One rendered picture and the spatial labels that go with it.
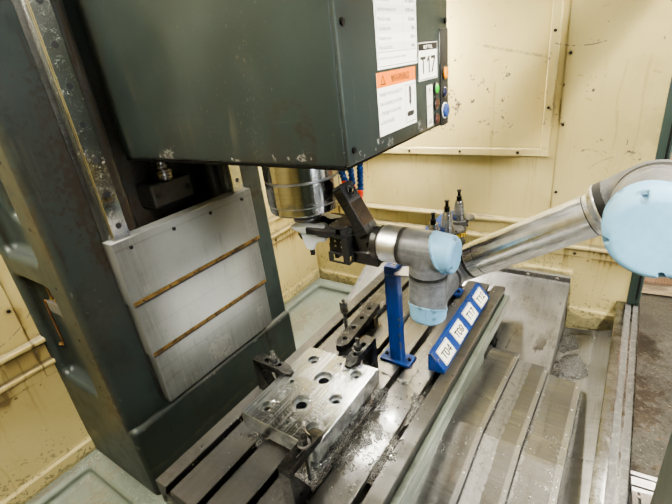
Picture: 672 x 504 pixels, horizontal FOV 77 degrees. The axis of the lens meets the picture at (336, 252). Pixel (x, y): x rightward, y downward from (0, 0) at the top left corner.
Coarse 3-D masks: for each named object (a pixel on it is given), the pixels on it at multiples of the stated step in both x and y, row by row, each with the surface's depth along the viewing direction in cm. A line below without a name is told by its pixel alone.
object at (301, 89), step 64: (128, 0) 80; (192, 0) 72; (256, 0) 65; (320, 0) 59; (128, 64) 88; (192, 64) 78; (256, 64) 69; (320, 64) 63; (128, 128) 97; (192, 128) 85; (256, 128) 75; (320, 128) 68
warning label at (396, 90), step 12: (384, 72) 73; (396, 72) 76; (408, 72) 80; (384, 84) 73; (396, 84) 77; (408, 84) 81; (384, 96) 74; (396, 96) 77; (408, 96) 81; (384, 108) 74; (396, 108) 78; (408, 108) 82; (384, 120) 75; (396, 120) 79; (408, 120) 83; (384, 132) 76
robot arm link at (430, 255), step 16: (400, 240) 79; (416, 240) 78; (432, 240) 76; (448, 240) 75; (400, 256) 80; (416, 256) 78; (432, 256) 76; (448, 256) 75; (416, 272) 79; (432, 272) 78; (448, 272) 76
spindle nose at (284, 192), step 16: (272, 176) 84; (288, 176) 82; (304, 176) 82; (320, 176) 84; (336, 176) 88; (272, 192) 86; (288, 192) 84; (304, 192) 84; (320, 192) 85; (272, 208) 89; (288, 208) 86; (304, 208) 85; (320, 208) 86
